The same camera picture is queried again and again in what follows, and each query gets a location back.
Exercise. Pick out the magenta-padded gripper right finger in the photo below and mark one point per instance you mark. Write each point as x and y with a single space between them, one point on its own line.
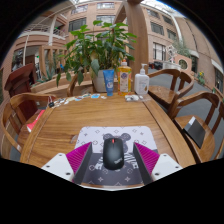
163 165

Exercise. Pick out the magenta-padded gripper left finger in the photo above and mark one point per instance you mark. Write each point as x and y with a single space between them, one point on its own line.
60 164

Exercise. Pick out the black computer mouse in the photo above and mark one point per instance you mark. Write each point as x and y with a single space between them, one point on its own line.
113 155

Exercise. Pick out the white and grey mouse pad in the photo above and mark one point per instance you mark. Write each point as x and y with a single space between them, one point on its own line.
96 135

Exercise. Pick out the black notebook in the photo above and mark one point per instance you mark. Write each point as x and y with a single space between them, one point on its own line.
195 131

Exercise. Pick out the small black key fob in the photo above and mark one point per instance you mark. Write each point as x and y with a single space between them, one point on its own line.
51 104

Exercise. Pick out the clear wrapped packet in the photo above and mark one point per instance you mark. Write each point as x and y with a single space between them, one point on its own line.
131 98

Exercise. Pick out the small blue card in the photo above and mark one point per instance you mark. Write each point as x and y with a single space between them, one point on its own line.
95 96

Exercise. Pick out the white pump bottle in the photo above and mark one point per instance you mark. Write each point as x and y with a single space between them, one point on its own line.
141 83

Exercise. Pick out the dark red wooden lectern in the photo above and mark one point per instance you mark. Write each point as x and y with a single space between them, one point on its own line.
20 83

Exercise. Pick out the spiky green plant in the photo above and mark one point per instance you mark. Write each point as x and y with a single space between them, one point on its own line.
49 73

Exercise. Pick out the yellow liquid bottle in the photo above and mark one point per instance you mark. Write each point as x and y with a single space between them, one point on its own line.
124 80

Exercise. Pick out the dark parked car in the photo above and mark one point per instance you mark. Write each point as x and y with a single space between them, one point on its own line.
156 65

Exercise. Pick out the leafy plant in white pot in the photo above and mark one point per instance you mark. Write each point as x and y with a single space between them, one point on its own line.
96 46

